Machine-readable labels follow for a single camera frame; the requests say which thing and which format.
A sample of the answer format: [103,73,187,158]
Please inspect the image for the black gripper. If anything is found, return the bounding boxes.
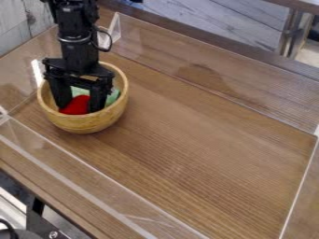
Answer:
[43,34,115,113]

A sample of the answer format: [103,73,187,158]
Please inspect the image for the clear acrylic corner bracket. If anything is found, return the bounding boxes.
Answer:
[98,13,122,49]

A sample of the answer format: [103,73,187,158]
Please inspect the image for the black cable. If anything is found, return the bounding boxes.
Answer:
[0,218,18,239]

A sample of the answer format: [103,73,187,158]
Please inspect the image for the black table frame bracket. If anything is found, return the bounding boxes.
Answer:
[27,198,71,239]

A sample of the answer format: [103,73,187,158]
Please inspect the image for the wooden bowl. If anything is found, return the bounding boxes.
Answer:
[38,62,130,134]

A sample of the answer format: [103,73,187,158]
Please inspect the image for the green rectangular block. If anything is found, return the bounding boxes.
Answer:
[71,87,122,106]

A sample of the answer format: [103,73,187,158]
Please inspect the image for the metal table leg background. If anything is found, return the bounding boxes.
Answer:
[278,9,314,59]

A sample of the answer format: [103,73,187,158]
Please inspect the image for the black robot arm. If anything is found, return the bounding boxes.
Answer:
[42,0,115,113]

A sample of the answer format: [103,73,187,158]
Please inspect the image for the clear acrylic front barrier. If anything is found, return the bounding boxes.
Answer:
[0,106,208,239]

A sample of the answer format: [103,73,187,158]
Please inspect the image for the red strawberry toy green leaves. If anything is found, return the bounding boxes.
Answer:
[59,95,90,115]

